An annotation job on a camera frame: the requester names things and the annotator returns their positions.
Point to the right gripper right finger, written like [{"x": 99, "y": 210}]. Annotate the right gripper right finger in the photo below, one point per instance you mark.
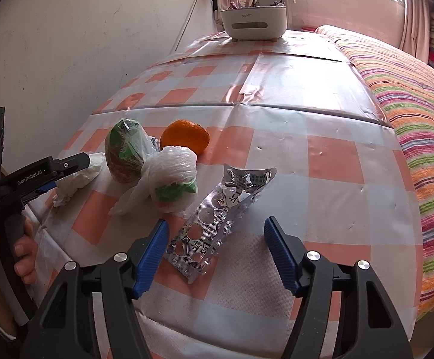
[{"x": 281, "y": 254}]

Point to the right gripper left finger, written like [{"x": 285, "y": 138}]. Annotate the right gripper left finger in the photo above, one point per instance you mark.
[{"x": 146, "y": 256}]

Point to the silver pill blister pack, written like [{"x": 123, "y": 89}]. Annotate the silver pill blister pack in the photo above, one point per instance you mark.
[{"x": 192, "y": 250}]

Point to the white tissue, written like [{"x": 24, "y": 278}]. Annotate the white tissue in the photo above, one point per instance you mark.
[{"x": 69, "y": 185}]

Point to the white plastic bag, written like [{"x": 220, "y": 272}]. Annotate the white plastic bag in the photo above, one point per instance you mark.
[{"x": 168, "y": 179}]

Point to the green snack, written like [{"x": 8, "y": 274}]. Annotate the green snack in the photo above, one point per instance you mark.
[{"x": 127, "y": 147}]

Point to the orange tangerine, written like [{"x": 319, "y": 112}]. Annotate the orange tangerine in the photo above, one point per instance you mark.
[{"x": 184, "y": 133}]

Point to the checkered plastic tablecloth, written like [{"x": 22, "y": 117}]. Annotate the checkered plastic tablecloth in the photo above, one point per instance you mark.
[{"x": 342, "y": 185}]

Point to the striped bed cover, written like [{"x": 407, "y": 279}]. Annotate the striped bed cover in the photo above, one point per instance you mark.
[{"x": 404, "y": 87}]

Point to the white storage caddy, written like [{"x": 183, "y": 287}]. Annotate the white storage caddy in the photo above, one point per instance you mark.
[{"x": 261, "y": 23}]

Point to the right pink curtain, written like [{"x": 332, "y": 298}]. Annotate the right pink curtain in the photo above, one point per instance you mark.
[{"x": 416, "y": 31}]

